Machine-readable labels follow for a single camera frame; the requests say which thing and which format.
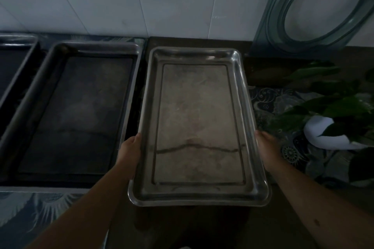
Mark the white plant pot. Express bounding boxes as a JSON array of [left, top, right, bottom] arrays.
[[303, 115, 369, 151]]

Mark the person's right forearm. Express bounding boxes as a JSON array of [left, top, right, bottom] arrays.
[[267, 158, 374, 249]]

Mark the person's left forearm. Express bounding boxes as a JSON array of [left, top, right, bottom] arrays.
[[25, 157, 136, 249]]

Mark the dark steel rectangular tray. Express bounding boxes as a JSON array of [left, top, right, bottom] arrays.
[[0, 35, 39, 107], [0, 41, 144, 181]]

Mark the person's left hand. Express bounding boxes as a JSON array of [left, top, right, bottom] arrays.
[[116, 133, 143, 173]]

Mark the shiny steel rectangular tray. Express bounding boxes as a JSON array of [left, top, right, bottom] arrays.
[[128, 46, 272, 207]]

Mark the patterned blue tablecloth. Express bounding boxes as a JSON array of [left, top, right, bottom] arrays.
[[0, 33, 374, 249]]

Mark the person's right hand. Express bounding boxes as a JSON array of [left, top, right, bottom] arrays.
[[255, 131, 283, 172]]

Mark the green leafy plant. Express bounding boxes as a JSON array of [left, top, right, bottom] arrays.
[[267, 60, 374, 182]]

